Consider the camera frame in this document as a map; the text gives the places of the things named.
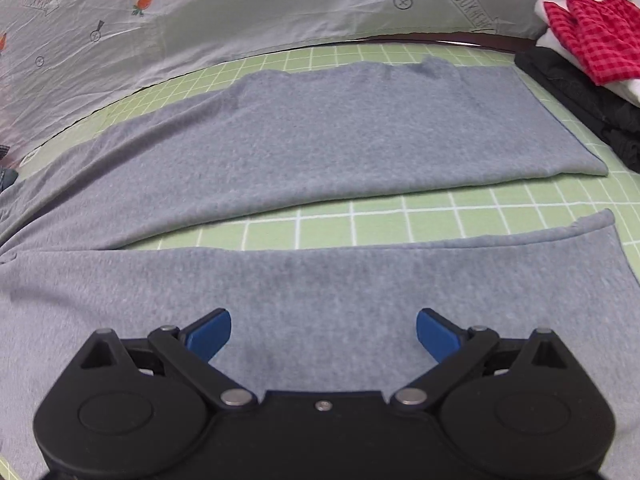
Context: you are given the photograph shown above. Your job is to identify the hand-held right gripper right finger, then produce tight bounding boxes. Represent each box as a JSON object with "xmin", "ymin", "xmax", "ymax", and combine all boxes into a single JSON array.
[{"xmin": 391, "ymin": 308, "xmax": 566, "ymax": 407}]

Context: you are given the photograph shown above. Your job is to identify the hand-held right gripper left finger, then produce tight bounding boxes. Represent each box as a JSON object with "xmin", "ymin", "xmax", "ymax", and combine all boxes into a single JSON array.
[{"xmin": 75, "ymin": 308, "xmax": 259, "ymax": 407}]

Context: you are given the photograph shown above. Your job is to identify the grey pants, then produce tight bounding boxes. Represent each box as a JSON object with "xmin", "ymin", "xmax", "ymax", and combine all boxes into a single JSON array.
[{"xmin": 0, "ymin": 57, "xmax": 640, "ymax": 480}]

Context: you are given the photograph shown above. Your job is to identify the black folded clothes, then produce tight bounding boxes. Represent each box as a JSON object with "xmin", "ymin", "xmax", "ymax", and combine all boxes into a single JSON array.
[{"xmin": 515, "ymin": 48, "xmax": 640, "ymax": 175}]

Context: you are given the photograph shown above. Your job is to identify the green grid cutting mat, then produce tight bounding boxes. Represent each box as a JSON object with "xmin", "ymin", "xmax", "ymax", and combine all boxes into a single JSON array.
[{"xmin": 0, "ymin": 40, "xmax": 640, "ymax": 480}]

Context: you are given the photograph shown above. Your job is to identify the dark cloth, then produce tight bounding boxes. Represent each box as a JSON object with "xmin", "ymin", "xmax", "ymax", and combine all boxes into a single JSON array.
[{"xmin": 0, "ymin": 144, "xmax": 19, "ymax": 192}]

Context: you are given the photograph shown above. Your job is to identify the white carrot print sheet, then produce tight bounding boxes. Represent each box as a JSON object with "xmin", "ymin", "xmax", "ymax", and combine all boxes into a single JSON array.
[{"xmin": 0, "ymin": 0, "xmax": 640, "ymax": 166}]

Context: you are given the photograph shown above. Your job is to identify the red checkered cloth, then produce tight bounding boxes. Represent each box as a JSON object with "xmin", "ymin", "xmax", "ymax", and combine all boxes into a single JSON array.
[{"xmin": 543, "ymin": 0, "xmax": 640, "ymax": 86}]

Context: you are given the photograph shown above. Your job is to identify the white folded cloth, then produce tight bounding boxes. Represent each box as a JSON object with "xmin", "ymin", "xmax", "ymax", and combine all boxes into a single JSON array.
[{"xmin": 534, "ymin": 0, "xmax": 640, "ymax": 109}]

